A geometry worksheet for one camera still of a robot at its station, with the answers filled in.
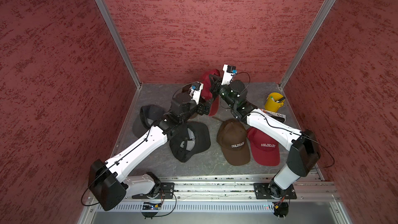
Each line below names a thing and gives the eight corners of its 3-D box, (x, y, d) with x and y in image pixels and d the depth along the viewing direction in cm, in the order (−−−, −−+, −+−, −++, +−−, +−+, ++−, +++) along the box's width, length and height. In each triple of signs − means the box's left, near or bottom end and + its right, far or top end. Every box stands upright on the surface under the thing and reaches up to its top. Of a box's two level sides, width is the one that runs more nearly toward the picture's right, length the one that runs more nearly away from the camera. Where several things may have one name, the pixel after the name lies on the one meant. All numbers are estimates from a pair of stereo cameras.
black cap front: (179, 166, 84) (177, 162, 78) (166, 139, 93) (164, 134, 88) (214, 144, 92) (214, 139, 86) (198, 122, 101) (198, 116, 96)
